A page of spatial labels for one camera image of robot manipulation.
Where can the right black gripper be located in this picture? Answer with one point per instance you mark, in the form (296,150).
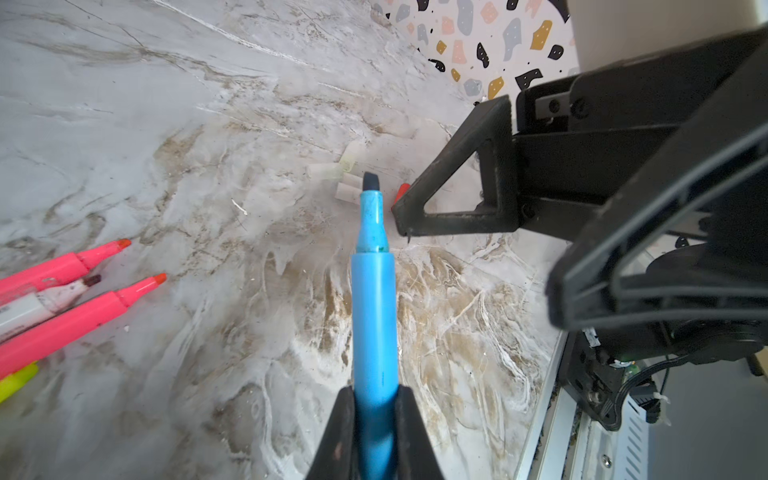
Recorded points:
(685,238)

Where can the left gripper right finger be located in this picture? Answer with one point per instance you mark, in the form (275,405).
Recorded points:
(416,459)

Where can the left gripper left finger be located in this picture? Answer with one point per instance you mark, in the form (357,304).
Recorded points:
(336,456)

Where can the blue highlighter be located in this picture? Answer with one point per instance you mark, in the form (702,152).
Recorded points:
(375,343)

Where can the yellow highlighter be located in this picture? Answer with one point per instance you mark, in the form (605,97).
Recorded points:
(12,383)

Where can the red pen cap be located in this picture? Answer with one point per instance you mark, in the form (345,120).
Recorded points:
(402,190)

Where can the clear greenish pen cap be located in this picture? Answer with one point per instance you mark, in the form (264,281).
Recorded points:
(353,152)

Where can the white marker pen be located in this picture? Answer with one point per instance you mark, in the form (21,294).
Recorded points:
(35,308)

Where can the pink highlighter near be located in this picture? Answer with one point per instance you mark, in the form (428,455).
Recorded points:
(58,332)

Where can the pink highlighter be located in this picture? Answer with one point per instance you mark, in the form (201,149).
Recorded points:
(58,332)
(59,271)

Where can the pink highlighter far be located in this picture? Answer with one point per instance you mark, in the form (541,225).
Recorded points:
(59,271)

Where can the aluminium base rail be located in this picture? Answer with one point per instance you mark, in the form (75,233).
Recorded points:
(563,442)

